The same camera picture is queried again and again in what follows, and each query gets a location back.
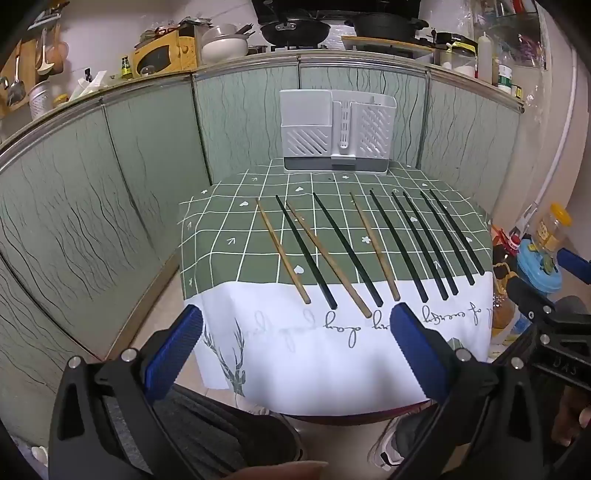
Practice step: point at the white squeeze bottle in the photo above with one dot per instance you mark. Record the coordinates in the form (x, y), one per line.
(485, 60)

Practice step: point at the metal ladle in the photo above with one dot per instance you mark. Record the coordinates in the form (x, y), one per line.
(15, 90)

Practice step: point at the green glass bottle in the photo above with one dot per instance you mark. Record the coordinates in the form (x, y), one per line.
(125, 68)

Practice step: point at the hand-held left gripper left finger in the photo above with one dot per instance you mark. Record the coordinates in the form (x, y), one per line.
(182, 341)

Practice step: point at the metal canister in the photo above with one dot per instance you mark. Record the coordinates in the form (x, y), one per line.
(41, 99)

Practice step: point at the yellow cooking oil bottle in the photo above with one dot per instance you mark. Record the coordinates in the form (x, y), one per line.
(503, 314)

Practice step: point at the red-capped dark sauce bottle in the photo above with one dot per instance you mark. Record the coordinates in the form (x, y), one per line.
(505, 272)

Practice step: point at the glass wall shelf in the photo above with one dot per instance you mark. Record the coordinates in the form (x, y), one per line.
(512, 27)

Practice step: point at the black wok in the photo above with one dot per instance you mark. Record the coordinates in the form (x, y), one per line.
(295, 30)

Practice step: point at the white pipe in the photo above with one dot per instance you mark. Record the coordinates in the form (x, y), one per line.
(561, 147)

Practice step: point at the white paper towel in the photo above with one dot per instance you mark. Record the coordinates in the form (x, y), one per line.
(87, 85)

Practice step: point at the black cast-iron pot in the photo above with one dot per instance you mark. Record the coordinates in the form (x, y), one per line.
(383, 27)

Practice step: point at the grey plastic utensil holder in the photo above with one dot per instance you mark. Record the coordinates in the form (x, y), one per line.
(304, 134)

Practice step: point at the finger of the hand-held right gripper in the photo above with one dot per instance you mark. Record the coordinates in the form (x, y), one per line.
(528, 295)
(575, 263)

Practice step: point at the white jar with green label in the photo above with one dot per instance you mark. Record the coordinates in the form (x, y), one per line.
(505, 78)

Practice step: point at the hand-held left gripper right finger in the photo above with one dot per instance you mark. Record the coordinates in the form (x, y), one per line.
(411, 341)

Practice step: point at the clear container with black lid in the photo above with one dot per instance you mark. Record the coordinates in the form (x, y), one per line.
(457, 55)

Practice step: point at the large white bowl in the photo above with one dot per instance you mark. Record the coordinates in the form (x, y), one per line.
(224, 50)

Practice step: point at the brown wooden spoon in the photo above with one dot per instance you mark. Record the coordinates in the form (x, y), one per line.
(57, 53)

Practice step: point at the black range hood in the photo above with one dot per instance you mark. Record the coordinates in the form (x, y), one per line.
(323, 7)

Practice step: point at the blue plastic toy container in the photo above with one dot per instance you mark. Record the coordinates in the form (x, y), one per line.
(538, 272)

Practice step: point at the small white bowl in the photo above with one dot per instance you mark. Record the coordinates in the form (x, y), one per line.
(219, 31)

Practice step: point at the yellow microwave oven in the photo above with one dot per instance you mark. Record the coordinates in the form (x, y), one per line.
(161, 55)

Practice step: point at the green checked tablecloth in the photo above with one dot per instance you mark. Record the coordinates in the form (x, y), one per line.
(258, 254)

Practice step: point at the black chopstick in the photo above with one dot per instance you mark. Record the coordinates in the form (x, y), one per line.
(447, 237)
(347, 249)
(305, 251)
(419, 245)
(430, 242)
(457, 231)
(398, 246)

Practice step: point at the gas stove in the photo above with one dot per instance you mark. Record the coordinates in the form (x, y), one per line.
(286, 48)

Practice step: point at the person's white shoe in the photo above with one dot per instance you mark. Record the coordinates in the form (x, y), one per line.
(385, 445)

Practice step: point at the small yellow jar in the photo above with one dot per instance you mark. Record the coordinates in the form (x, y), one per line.
(517, 92)

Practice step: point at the yellow-capped clear bottle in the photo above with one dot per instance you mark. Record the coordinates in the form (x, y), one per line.
(554, 230)

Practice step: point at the person's left hand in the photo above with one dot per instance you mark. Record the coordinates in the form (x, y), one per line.
(286, 471)

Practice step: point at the white spatula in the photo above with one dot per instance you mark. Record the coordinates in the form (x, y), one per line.
(43, 62)

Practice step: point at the hanging wooden cutting board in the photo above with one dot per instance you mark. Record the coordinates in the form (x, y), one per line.
(25, 64)

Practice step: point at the wooden chopstick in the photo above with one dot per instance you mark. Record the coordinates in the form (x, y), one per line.
(328, 258)
(374, 246)
(282, 250)

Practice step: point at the person's grey trouser leg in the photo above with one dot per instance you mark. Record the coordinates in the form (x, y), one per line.
(203, 429)

